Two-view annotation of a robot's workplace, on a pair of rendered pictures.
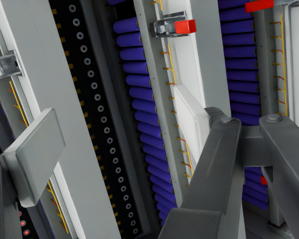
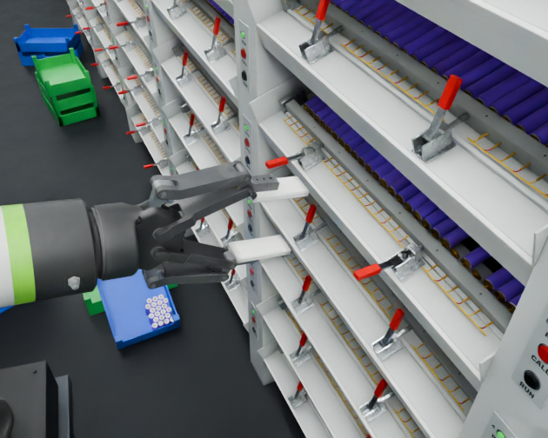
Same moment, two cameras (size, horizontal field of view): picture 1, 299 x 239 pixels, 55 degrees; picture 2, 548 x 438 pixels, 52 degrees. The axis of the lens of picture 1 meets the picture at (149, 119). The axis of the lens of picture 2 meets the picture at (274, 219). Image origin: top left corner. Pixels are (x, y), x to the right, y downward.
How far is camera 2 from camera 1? 0.55 m
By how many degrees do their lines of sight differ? 49
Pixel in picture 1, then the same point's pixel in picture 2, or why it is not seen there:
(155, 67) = (401, 222)
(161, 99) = (384, 203)
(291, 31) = (383, 319)
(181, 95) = (270, 254)
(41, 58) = (414, 173)
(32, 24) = (432, 190)
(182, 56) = (390, 247)
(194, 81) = (368, 238)
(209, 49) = not seen: hidden behind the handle
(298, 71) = (358, 296)
